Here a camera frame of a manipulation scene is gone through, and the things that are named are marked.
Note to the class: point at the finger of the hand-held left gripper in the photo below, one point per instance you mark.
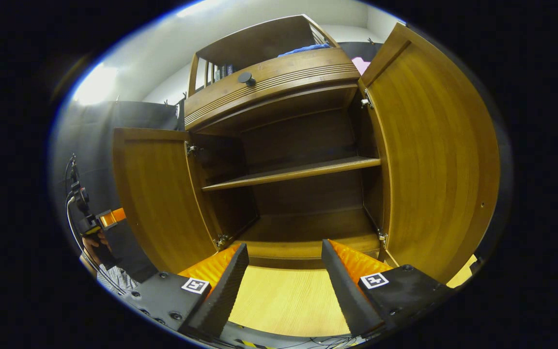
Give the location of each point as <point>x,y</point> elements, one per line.
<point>129,252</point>

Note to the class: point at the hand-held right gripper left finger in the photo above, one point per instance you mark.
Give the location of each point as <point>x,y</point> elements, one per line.
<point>225,295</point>

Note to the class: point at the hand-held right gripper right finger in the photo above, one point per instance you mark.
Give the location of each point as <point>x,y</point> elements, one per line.
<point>344,295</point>

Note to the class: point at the wooden cabinet door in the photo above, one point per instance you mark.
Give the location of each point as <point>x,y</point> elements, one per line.
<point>158,203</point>
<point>434,155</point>

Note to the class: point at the wooden double-door shoe cabinet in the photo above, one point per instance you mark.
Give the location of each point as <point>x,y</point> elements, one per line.
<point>308,140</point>

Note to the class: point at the wooden inner cabinet shelf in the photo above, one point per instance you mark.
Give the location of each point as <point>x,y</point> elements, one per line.
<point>298,170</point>

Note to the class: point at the person's striped shirt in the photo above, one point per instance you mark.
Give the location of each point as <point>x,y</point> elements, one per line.
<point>116,280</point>

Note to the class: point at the small ceiling light panel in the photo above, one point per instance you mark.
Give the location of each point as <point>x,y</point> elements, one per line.
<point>95,85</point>

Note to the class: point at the grey book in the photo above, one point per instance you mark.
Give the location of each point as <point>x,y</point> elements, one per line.
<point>217,75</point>

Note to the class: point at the black book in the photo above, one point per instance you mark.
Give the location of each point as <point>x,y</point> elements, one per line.
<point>223,72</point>

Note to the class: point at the dark blue book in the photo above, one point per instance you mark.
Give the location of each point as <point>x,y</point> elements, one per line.
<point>230,70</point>

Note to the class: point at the wooden drawer with black knob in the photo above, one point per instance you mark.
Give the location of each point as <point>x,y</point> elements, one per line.
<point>298,68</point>

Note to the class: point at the blue folded towel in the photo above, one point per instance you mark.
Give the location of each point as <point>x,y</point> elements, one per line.
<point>308,48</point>

